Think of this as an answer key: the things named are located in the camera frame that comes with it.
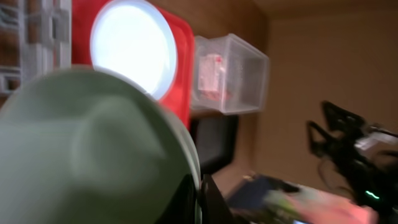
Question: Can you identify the light blue plate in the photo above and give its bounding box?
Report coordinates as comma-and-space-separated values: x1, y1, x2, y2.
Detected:
90, 0, 178, 100

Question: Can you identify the red candy wrapper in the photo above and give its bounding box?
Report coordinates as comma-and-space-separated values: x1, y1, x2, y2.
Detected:
198, 54, 231, 101

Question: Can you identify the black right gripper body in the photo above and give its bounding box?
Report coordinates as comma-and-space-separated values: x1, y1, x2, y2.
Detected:
306, 101, 397, 187

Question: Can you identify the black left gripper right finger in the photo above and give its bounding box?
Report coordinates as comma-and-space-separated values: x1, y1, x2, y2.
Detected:
200, 174, 249, 224

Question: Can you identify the clear plastic bin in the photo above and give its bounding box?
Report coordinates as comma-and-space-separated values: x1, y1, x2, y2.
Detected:
191, 34, 269, 114

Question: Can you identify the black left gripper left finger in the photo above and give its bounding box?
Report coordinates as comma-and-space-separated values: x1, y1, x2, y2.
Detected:
155, 174, 197, 224

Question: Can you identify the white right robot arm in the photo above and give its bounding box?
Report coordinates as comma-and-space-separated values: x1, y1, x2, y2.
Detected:
306, 101, 397, 223

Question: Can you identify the black plastic tray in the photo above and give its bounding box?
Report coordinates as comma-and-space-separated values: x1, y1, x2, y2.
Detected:
190, 115, 239, 175

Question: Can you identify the red plastic tray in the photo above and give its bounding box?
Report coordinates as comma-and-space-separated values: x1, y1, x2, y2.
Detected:
72, 0, 194, 127

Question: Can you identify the grey dishwasher rack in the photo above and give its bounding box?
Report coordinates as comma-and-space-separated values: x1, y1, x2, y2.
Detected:
1, 0, 72, 96

